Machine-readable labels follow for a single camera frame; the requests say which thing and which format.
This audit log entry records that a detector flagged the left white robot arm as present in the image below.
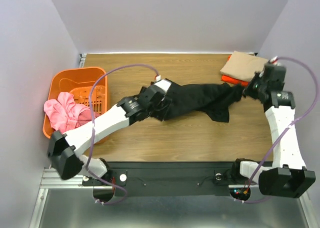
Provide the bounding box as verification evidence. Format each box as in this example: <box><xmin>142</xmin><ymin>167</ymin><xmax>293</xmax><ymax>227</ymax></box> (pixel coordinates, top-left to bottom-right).
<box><xmin>47</xmin><ymin>79</ymin><xmax>171</xmax><ymax>185</ymax></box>

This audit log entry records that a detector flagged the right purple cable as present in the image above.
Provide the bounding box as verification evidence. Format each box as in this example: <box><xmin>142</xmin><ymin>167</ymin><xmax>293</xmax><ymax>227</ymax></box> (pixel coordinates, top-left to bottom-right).
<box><xmin>233</xmin><ymin>57</ymin><xmax>320</xmax><ymax>204</ymax></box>

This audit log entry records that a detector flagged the purple cable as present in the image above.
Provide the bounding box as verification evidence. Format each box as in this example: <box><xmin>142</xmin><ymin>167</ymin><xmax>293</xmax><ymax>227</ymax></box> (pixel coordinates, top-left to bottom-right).
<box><xmin>84</xmin><ymin>64</ymin><xmax>162</xmax><ymax>205</ymax></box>
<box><xmin>233</xmin><ymin>57</ymin><xmax>320</xmax><ymax>204</ymax></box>

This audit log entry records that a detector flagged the folded orange t shirt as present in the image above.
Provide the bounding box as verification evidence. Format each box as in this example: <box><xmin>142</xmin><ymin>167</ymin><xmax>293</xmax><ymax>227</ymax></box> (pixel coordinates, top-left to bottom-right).
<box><xmin>220</xmin><ymin>55</ymin><xmax>249</xmax><ymax>86</ymax></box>

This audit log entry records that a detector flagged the orange plastic basket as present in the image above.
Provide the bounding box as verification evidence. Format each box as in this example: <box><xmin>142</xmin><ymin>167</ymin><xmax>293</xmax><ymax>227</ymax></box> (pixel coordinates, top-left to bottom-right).
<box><xmin>42</xmin><ymin>67</ymin><xmax>110</xmax><ymax>138</ymax></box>

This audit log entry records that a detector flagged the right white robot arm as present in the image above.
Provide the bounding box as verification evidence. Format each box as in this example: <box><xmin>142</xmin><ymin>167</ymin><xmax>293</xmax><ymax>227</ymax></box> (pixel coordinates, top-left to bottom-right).
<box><xmin>230</xmin><ymin>63</ymin><xmax>316</xmax><ymax>198</ymax></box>

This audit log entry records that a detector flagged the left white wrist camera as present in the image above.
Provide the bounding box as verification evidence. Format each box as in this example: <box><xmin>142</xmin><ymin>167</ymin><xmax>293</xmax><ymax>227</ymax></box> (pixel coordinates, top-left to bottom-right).
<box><xmin>153</xmin><ymin>79</ymin><xmax>172</xmax><ymax>93</ymax></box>

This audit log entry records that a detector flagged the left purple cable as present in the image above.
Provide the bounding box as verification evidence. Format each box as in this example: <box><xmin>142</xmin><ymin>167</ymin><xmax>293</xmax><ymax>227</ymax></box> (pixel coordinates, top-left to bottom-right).
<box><xmin>84</xmin><ymin>64</ymin><xmax>162</xmax><ymax>205</ymax></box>

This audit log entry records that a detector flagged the black t shirt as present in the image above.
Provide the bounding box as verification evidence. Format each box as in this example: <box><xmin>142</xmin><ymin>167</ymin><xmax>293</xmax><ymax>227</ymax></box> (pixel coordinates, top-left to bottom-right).
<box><xmin>152</xmin><ymin>82</ymin><xmax>244</xmax><ymax>123</ymax></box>

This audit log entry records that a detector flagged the folded tan t shirt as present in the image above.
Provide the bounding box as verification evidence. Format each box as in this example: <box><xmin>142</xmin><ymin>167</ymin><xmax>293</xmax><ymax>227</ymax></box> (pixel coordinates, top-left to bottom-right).
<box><xmin>220</xmin><ymin>51</ymin><xmax>268</xmax><ymax>82</ymax></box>

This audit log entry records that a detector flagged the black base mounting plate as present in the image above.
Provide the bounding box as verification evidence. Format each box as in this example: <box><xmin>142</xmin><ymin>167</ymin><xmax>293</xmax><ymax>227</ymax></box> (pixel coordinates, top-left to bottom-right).
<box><xmin>82</xmin><ymin>160</ymin><xmax>273</xmax><ymax>197</ymax></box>

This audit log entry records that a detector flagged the pink t shirt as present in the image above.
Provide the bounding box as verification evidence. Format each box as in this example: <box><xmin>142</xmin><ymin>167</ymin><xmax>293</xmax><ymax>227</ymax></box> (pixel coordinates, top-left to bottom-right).
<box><xmin>43</xmin><ymin>92</ymin><xmax>92</xmax><ymax>133</ymax></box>

